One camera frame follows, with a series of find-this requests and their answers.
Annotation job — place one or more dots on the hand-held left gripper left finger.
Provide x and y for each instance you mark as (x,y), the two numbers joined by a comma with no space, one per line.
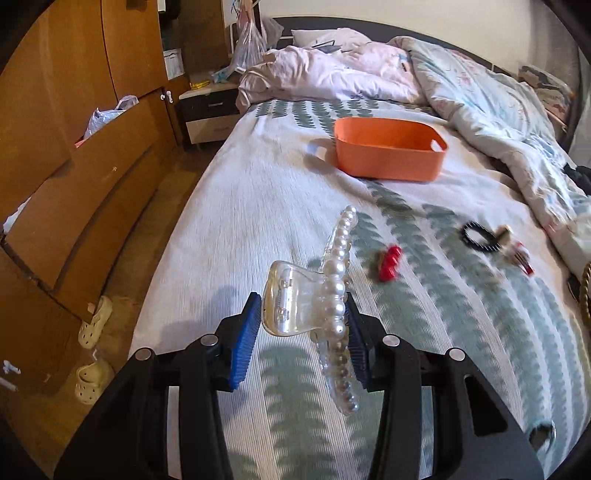
(242,344)

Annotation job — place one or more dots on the plastic bag in drawer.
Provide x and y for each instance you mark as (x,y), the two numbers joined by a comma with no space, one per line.
(104,117)

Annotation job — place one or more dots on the orange plastic basket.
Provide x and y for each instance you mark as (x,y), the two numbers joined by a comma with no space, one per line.
(385,150)

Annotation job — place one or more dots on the yellow packet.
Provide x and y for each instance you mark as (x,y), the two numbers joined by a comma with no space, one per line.
(199,85)

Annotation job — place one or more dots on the cream clog shoe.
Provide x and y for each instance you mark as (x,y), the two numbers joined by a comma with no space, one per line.
(94,323)
(92,381)

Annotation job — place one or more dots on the white storage box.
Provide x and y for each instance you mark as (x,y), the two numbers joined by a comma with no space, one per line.
(173,62)

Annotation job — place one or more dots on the red and white hair clip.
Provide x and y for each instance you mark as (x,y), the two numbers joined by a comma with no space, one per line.
(521,258)

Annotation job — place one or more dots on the hanging clear plastic bag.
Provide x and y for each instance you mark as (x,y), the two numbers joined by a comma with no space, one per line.
(251,44)

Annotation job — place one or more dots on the white pillow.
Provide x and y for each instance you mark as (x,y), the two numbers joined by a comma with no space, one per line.
(323,37)

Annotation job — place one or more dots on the wooden wardrobe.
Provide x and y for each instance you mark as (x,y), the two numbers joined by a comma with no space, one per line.
(69,115)

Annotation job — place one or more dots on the dark nightstand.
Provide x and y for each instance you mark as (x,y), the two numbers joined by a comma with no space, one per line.
(207,113)

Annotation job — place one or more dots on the gold hair clip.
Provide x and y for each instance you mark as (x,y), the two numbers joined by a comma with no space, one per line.
(503,232)

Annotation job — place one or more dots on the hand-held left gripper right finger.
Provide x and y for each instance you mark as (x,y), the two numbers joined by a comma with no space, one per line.
(356,344)

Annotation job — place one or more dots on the pearl hair claw clip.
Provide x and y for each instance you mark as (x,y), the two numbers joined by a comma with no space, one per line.
(334,295)

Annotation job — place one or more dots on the patterned cushion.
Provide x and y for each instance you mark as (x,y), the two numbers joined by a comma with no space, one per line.
(549,90)

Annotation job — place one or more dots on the dark cloth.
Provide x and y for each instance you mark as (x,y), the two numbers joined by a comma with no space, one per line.
(579,175)

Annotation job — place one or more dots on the dark bed headboard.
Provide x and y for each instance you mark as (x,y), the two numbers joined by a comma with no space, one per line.
(332,24)

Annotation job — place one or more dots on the pale pink duvet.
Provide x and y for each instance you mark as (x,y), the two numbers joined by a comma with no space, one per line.
(323,69)

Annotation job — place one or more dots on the floral light blue duvet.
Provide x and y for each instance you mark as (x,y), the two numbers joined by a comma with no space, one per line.
(489,101)

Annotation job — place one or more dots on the leaf-print bedspread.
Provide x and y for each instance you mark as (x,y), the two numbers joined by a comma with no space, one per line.
(258,217)

